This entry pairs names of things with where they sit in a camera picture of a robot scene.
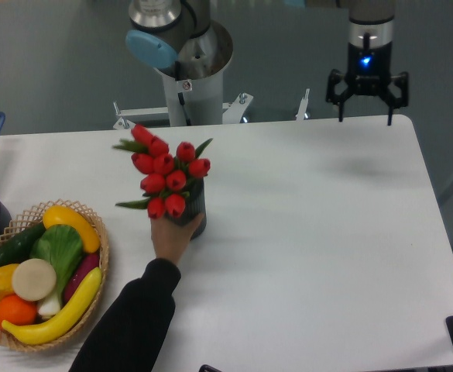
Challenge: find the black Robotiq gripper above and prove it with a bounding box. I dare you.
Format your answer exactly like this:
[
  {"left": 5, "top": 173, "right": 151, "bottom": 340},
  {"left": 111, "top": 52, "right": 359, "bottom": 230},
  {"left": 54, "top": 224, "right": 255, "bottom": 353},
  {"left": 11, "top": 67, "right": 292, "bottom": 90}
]
[{"left": 325, "top": 43, "right": 409, "bottom": 126}]

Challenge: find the dark grey ribbed vase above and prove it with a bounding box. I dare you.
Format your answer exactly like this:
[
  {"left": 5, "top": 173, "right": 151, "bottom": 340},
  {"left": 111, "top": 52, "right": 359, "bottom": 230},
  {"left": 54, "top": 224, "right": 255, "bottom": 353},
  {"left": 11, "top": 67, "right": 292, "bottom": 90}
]
[{"left": 164, "top": 179, "right": 207, "bottom": 240}]

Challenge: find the red tulip bouquet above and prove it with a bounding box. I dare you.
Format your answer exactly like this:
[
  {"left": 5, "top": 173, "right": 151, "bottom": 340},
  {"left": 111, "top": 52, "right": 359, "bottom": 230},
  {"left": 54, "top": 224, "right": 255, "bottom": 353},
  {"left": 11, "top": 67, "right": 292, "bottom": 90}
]
[{"left": 113, "top": 124, "right": 212, "bottom": 219}]

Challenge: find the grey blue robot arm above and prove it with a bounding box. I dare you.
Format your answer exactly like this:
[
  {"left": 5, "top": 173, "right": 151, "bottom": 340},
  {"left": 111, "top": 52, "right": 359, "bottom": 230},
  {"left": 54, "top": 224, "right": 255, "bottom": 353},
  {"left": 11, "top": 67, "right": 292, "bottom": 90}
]
[{"left": 125, "top": 1, "right": 409, "bottom": 126}]

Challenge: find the black sleeved forearm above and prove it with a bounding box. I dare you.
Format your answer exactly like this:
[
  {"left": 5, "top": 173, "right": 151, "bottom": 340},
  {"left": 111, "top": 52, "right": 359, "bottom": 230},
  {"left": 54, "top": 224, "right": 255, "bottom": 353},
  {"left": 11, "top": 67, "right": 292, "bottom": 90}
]
[{"left": 70, "top": 258, "right": 181, "bottom": 371}]

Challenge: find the person's bare hand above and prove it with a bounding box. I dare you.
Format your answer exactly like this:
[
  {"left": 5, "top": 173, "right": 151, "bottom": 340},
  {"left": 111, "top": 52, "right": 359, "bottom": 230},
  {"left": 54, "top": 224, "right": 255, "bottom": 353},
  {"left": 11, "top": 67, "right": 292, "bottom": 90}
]
[{"left": 150, "top": 213, "right": 205, "bottom": 266}]

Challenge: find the dark object bottom edge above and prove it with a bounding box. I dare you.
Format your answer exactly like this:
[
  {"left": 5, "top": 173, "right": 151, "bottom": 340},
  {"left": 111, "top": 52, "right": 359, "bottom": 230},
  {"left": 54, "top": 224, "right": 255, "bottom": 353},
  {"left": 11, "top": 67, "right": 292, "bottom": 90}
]
[{"left": 199, "top": 364, "right": 221, "bottom": 372}]

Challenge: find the purple sweet potato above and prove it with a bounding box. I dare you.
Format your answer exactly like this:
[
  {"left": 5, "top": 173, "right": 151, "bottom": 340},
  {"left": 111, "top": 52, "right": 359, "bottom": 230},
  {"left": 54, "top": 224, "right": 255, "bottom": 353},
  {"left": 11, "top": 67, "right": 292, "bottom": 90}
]
[{"left": 63, "top": 253, "right": 99, "bottom": 304}]

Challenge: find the yellow squash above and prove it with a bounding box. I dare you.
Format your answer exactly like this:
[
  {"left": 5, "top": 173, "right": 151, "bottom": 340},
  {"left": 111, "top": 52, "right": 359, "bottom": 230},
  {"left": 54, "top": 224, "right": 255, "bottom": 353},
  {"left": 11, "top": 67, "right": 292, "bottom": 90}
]
[{"left": 43, "top": 205, "right": 101, "bottom": 253}]

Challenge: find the green bok choy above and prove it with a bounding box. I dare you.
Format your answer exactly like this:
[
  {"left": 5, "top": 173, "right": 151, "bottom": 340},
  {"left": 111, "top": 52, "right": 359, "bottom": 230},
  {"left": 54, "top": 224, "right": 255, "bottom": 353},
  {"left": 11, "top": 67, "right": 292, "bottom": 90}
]
[{"left": 29, "top": 225, "right": 83, "bottom": 320}]

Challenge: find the yellow banana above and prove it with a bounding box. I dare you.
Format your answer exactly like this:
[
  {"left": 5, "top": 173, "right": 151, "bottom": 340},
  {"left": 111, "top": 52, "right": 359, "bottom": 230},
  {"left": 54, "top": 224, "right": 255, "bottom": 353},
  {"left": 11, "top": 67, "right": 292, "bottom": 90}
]
[{"left": 2, "top": 267, "right": 102, "bottom": 346}]

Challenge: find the woven wicker basket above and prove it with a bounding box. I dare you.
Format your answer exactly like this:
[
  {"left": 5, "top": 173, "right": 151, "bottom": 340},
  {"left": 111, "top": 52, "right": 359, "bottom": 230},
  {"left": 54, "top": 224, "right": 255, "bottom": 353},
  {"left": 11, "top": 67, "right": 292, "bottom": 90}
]
[{"left": 0, "top": 200, "right": 109, "bottom": 352}]

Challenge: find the green cucumber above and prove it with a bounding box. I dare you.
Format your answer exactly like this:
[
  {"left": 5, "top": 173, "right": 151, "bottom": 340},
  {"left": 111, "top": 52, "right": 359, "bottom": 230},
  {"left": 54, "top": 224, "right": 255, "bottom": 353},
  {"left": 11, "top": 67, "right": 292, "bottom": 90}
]
[{"left": 0, "top": 223, "right": 46, "bottom": 267}]

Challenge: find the beige round disc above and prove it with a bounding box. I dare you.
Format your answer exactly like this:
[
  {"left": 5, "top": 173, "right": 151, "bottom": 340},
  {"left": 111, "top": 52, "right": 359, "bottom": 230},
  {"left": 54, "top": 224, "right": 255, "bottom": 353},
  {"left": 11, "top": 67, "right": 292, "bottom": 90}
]
[{"left": 12, "top": 258, "right": 57, "bottom": 301}]

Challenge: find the orange fruit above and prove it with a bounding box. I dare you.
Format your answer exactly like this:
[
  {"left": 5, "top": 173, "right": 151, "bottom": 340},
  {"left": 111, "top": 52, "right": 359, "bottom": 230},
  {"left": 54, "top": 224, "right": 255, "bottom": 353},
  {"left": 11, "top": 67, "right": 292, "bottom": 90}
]
[{"left": 0, "top": 294, "right": 37, "bottom": 329}]

